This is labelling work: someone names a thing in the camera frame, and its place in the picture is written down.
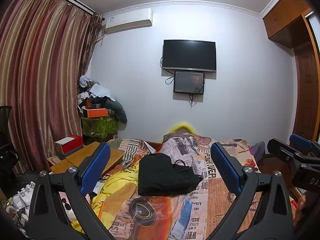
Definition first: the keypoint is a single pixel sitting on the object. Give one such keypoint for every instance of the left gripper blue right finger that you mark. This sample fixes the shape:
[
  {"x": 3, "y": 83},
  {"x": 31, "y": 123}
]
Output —
[{"x": 228, "y": 167}]

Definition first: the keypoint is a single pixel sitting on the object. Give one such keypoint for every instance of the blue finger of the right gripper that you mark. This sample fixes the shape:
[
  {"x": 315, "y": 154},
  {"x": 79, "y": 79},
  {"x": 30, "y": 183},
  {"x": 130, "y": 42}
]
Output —
[{"x": 300, "y": 142}]

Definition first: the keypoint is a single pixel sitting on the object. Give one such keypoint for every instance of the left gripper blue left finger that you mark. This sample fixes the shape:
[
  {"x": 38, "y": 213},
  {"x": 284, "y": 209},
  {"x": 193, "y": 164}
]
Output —
[{"x": 92, "y": 168}]

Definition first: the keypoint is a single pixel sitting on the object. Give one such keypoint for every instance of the black zip hoodie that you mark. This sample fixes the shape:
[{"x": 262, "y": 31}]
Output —
[{"x": 158, "y": 176}]

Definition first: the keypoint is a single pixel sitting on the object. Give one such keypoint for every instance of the dark green clothes pile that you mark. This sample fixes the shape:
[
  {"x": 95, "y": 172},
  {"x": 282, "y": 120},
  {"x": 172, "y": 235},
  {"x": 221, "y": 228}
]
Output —
[{"x": 119, "y": 113}]

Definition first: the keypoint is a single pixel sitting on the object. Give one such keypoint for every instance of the right hand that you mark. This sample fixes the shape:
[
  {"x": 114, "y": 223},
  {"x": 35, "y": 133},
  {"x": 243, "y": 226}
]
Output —
[{"x": 303, "y": 204}]

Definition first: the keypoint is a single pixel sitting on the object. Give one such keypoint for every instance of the brown wooden door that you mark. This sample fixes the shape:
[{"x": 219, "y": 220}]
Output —
[{"x": 307, "y": 98}]

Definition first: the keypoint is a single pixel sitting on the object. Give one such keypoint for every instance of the purple grey backpack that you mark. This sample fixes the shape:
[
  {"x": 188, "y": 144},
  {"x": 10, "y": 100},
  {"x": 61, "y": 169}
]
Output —
[{"x": 258, "y": 150}]

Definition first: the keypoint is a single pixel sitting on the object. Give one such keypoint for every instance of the red tissue box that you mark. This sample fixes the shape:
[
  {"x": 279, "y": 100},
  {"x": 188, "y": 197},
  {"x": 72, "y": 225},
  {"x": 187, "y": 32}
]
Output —
[{"x": 68, "y": 145}]

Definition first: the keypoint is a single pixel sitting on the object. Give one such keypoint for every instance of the yellow blanket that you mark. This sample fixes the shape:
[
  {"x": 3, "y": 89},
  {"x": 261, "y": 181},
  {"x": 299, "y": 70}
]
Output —
[{"x": 114, "y": 192}]

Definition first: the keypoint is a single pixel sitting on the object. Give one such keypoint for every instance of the green patterned storage box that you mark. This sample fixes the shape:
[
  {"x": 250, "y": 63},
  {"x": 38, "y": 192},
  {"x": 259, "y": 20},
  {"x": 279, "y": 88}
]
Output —
[{"x": 100, "y": 129}]

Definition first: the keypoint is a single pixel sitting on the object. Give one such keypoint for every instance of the orange shoe box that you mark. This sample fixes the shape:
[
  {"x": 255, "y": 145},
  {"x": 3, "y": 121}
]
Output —
[{"x": 95, "y": 113}]

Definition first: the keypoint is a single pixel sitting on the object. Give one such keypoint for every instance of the yellow pillow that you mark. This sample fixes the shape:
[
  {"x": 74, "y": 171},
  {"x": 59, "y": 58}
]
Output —
[{"x": 183, "y": 127}]

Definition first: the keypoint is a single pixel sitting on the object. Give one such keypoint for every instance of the wooden overhead cabinet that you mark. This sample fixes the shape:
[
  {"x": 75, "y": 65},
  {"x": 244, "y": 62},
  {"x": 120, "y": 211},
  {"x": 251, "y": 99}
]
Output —
[{"x": 286, "y": 25}]

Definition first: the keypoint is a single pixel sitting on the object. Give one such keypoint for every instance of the red striped curtain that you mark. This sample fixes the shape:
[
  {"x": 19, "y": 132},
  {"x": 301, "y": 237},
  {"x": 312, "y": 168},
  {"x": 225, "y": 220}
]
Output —
[{"x": 46, "y": 45}]

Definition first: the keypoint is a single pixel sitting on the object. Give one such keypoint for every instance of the white air conditioner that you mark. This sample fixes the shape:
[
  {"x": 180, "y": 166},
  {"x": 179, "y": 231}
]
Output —
[{"x": 129, "y": 20}]

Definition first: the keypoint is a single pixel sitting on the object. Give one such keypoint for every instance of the small black wall monitor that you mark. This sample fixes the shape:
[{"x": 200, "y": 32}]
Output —
[{"x": 186, "y": 82}]

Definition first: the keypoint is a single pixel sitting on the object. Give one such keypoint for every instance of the large black wall television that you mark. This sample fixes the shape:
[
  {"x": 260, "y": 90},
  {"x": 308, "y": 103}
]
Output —
[{"x": 189, "y": 55}]

